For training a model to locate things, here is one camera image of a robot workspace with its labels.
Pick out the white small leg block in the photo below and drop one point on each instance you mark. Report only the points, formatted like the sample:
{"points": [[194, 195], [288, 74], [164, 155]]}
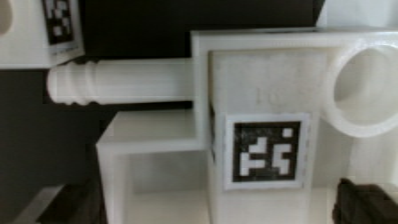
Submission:
{"points": [[39, 33]]}

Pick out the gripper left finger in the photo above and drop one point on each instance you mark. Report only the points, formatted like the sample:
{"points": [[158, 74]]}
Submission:
{"points": [[66, 204]]}

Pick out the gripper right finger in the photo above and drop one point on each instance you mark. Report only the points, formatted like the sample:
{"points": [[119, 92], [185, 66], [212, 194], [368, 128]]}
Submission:
{"points": [[365, 205]]}

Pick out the white chair seat part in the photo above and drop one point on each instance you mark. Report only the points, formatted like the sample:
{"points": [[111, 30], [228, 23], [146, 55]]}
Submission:
{"points": [[265, 119]]}

